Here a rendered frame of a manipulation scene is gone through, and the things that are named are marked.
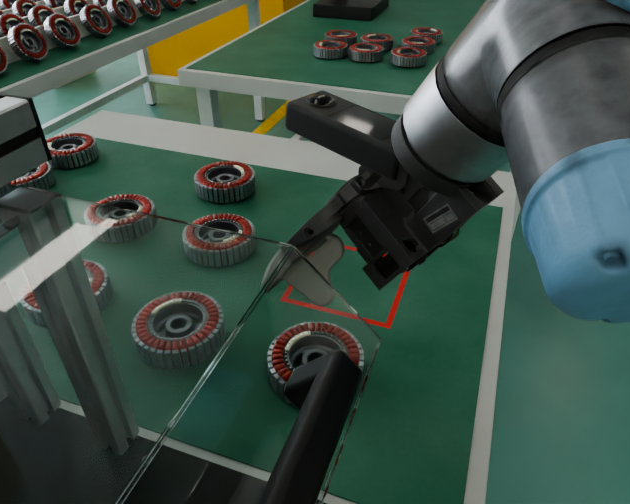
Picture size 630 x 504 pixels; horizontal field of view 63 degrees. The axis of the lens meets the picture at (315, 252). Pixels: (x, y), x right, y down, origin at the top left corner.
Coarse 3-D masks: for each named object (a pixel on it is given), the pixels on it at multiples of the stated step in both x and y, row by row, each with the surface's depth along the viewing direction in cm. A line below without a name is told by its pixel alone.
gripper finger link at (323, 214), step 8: (336, 200) 40; (328, 208) 40; (336, 208) 40; (312, 216) 40; (320, 216) 40; (328, 216) 40; (336, 216) 40; (304, 224) 41; (312, 224) 41; (320, 224) 40; (328, 224) 40; (336, 224) 41; (296, 232) 41; (304, 232) 41; (312, 232) 42; (320, 232) 40; (328, 232) 42; (296, 240) 42; (304, 240) 41; (312, 240) 42; (304, 248) 42
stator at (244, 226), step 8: (208, 216) 84; (216, 216) 84; (224, 216) 84; (232, 216) 84; (240, 216) 84; (200, 224) 82; (208, 224) 83; (216, 224) 84; (224, 224) 84; (232, 224) 83; (240, 224) 82; (248, 224) 82; (240, 232) 80; (248, 232) 80
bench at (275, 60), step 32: (416, 0) 242; (448, 0) 242; (480, 0) 242; (256, 32) 194; (288, 32) 194; (320, 32) 194; (384, 32) 194; (448, 32) 194; (192, 64) 162; (224, 64) 162; (256, 64) 162; (288, 64) 162; (320, 64) 162; (352, 64) 162; (384, 64) 162; (288, 96) 151; (352, 96) 144; (384, 96) 141
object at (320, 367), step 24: (312, 360) 24; (336, 360) 23; (288, 384) 24; (312, 384) 22; (336, 384) 22; (312, 408) 21; (336, 408) 21; (312, 432) 20; (336, 432) 21; (288, 456) 19; (312, 456) 20; (288, 480) 18; (312, 480) 19
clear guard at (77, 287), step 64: (0, 192) 35; (0, 256) 29; (64, 256) 29; (128, 256) 29; (192, 256) 29; (256, 256) 29; (0, 320) 25; (64, 320) 25; (128, 320) 25; (192, 320) 25; (256, 320) 25; (320, 320) 28; (0, 384) 22; (64, 384) 22; (128, 384) 22; (192, 384) 22; (256, 384) 24; (0, 448) 19; (64, 448) 19; (128, 448) 19; (192, 448) 20; (256, 448) 22
